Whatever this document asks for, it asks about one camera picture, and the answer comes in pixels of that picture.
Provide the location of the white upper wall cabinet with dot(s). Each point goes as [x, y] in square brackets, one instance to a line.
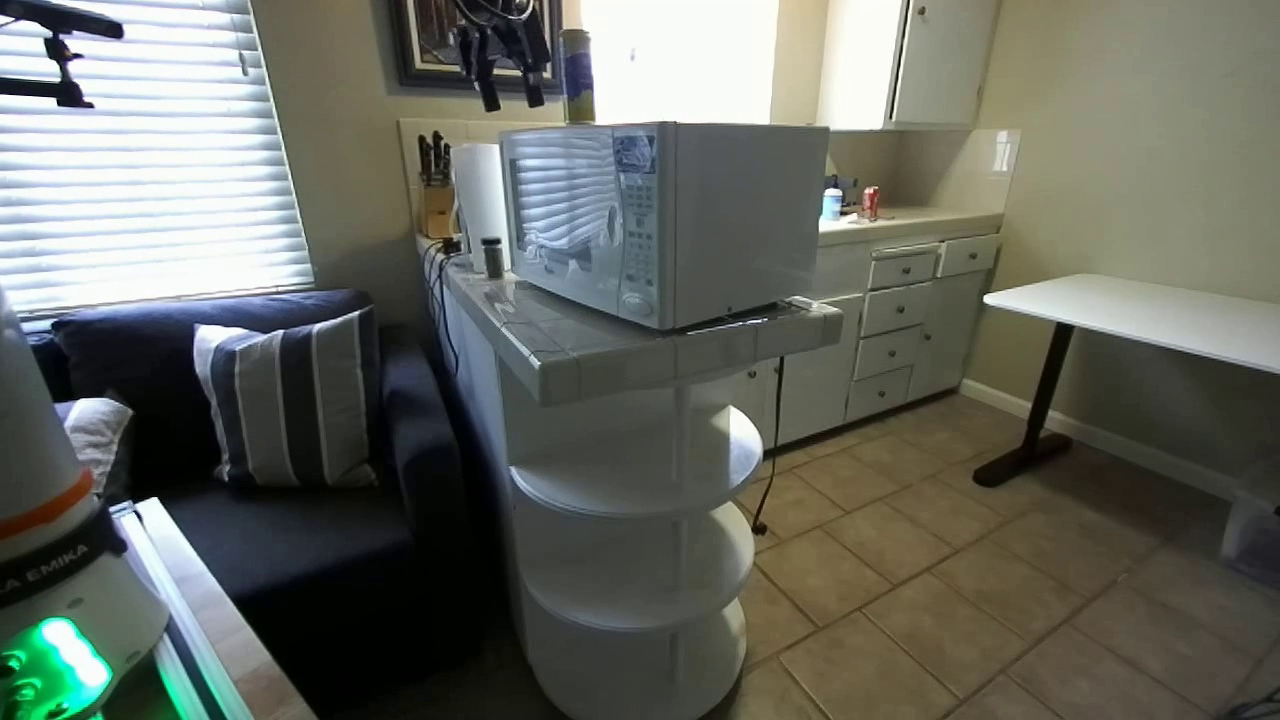
[922, 60]

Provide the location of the striped grey white pillow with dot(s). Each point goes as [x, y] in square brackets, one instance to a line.
[284, 400]

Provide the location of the white wall switch plate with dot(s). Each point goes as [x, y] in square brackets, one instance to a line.
[1007, 149]

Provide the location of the wooden knife block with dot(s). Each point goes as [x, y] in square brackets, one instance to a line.
[439, 202]

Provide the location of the white desk black leg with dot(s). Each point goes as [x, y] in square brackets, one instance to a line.
[1144, 314]

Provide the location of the white kitchen drawer cabinet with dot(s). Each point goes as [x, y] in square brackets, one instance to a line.
[904, 322]

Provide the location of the red can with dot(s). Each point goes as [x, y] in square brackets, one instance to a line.
[868, 205]

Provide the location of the white window blinds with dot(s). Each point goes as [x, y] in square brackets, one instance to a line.
[145, 160]

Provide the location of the plain white pillow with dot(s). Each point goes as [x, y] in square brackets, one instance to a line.
[98, 433]

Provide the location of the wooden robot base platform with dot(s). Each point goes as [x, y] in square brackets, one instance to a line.
[215, 626]

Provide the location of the black camera on stand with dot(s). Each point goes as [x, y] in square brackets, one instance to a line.
[62, 54]

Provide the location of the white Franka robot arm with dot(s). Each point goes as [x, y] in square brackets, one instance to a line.
[53, 535]

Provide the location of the white paper towel roll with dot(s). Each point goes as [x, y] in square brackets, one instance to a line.
[482, 195]

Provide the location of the white microwave body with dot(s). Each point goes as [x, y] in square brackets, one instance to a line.
[733, 221]

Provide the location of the dark blue sofa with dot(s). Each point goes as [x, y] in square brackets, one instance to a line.
[320, 562]

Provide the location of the framed wall picture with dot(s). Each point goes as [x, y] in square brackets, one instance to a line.
[429, 42]

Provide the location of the small dark lidded jar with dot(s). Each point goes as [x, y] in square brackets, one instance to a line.
[495, 263]

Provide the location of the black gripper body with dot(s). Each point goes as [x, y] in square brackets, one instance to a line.
[506, 27]

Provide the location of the white tiled counter stand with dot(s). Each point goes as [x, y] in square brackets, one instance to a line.
[627, 535]

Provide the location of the yellow blue spray can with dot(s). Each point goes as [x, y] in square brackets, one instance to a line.
[578, 83]

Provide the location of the white microwave door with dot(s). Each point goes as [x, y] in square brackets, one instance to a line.
[560, 214]

